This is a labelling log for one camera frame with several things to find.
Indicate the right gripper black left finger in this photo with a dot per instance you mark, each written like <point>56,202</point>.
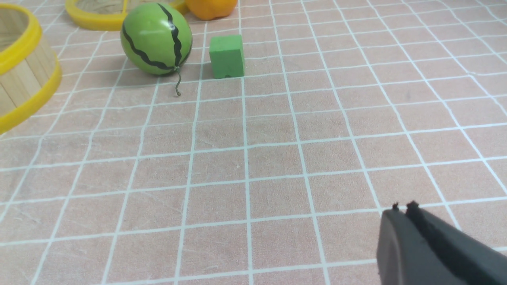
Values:
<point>403,255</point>

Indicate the green toy watermelon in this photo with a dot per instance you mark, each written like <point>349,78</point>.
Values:
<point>157,39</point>

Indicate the woven bamboo steamer lid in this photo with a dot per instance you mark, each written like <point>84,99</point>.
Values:
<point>108,15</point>

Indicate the green foam cube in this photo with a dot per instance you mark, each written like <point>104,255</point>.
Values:
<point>227,56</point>

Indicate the orange toy pear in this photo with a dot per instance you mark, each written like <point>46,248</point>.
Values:
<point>207,10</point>

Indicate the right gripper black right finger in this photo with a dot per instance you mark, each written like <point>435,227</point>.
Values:
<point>465,257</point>

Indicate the pink checkered tablecloth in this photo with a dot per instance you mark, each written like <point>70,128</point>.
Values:
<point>277,177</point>

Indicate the bamboo steamer tray yellow rim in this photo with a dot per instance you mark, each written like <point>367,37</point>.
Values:
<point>29,68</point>

